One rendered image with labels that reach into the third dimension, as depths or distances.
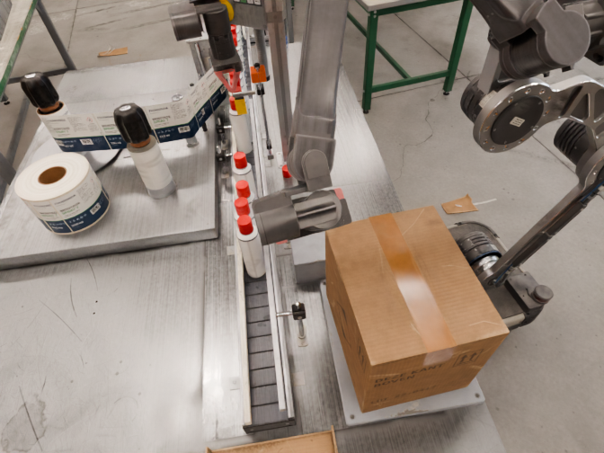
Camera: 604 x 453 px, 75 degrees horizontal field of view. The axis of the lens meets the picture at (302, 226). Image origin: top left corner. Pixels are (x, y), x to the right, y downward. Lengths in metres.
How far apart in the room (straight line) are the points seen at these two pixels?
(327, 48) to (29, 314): 1.04
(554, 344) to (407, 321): 1.49
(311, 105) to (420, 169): 2.14
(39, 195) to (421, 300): 1.02
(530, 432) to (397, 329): 1.31
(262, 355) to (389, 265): 0.37
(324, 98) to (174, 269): 0.76
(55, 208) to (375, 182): 0.95
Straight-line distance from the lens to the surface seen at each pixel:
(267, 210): 0.57
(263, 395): 0.92
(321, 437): 0.94
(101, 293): 1.24
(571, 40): 0.75
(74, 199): 1.28
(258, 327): 0.98
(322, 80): 0.58
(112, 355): 1.12
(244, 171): 1.08
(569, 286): 2.37
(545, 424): 1.99
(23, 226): 1.47
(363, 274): 0.75
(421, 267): 0.78
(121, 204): 1.36
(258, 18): 1.17
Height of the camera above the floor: 1.75
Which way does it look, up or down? 50 degrees down
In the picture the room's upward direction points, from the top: 5 degrees counter-clockwise
